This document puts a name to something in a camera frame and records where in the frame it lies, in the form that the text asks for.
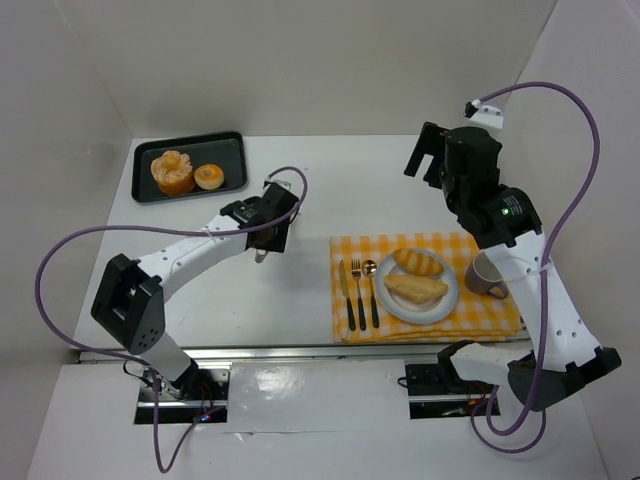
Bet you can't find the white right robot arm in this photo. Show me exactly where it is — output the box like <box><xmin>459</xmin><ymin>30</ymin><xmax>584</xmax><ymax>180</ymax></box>
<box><xmin>404</xmin><ymin>122</ymin><xmax>622</xmax><ymax>412</ymax></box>

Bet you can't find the long golden bread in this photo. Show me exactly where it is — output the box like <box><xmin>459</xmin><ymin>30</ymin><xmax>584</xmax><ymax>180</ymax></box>
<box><xmin>383</xmin><ymin>274</ymin><xmax>449</xmax><ymax>307</ymax></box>

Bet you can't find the purple mug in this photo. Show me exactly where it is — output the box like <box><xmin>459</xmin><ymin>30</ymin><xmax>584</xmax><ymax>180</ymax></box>
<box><xmin>464</xmin><ymin>252</ymin><xmax>509</xmax><ymax>300</ymax></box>

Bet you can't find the yellow checkered cloth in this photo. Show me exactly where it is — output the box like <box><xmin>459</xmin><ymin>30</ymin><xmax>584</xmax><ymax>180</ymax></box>
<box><xmin>330</xmin><ymin>232</ymin><xmax>521</xmax><ymax>343</ymax></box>

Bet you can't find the gold knife black handle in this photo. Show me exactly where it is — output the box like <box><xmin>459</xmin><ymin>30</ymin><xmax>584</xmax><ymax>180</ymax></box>
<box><xmin>339</xmin><ymin>260</ymin><xmax>356</xmax><ymax>331</ymax></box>

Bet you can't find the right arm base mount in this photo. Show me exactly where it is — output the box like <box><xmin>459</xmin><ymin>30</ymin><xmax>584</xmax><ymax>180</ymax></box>
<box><xmin>397</xmin><ymin>364</ymin><xmax>494</xmax><ymax>420</ymax></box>

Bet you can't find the small oval bread roll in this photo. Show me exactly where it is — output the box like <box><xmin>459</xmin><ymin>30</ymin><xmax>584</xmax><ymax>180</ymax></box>
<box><xmin>392</xmin><ymin>248</ymin><xmax>444</xmax><ymax>277</ymax></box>

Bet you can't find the white blue-rimmed plate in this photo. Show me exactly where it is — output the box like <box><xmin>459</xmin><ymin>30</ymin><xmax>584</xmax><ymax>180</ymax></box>
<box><xmin>374</xmin><ymin>248</ymin><xmax>459</xmax><ymax>325</ymax></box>

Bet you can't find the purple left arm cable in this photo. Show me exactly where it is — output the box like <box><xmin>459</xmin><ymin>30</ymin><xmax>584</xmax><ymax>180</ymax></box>
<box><xmin>33</xmin><ymin>165</ymin><xmax>310</xmax><ymax>474</ymax></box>

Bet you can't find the gold fork black handle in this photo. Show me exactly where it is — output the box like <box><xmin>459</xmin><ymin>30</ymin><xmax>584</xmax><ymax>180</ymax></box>
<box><xmin>351</xmin><ymin>258</ymin><xmax>367</xmax><ymax>331</ymax></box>

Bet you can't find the orange fluted cake bread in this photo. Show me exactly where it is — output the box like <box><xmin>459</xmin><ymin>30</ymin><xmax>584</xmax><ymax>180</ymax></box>
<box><xmin>150</xmin><ymin>150</ymin><xmax>195</xmax><ymax>196</ymax></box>

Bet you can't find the round donut bread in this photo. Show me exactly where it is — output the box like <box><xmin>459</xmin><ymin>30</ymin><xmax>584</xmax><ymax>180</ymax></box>
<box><xmin>194</xmin><ymin>164</ymin><xmax>225</xmax><ymax>191</ymax></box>

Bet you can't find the gold spoon black handle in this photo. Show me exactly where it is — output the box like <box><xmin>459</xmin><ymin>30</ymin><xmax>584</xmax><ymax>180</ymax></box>
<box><xmin>362</xmin><ymin>260</ymin><xmax>380</xmax><ymax>329</ymax></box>

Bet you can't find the black baking tray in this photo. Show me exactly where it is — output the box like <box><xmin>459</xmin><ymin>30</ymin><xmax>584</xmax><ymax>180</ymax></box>
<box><xmin>131</xmin><ymin>131</ymin><xmax>247</xmax><ymax>203</ymax></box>

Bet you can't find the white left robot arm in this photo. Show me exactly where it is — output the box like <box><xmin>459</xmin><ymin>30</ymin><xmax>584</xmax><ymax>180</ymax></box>
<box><xmin>91</xmin><ymin>182</ymin><xmax>299</xmax><ymax>396</ymax></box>

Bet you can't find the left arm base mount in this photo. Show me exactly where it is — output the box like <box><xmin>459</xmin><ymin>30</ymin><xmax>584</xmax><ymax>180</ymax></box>
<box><xmin>122</xmin><ymin>361</ymin><xmax>231</xmax><ymax>425</ymax></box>

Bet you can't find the aluminium rail front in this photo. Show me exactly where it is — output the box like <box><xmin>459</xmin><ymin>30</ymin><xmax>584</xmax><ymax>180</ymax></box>
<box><xmin>77</xmin><ymin>345</ymin><xmax>451</xmax><ymax>364</ymax></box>

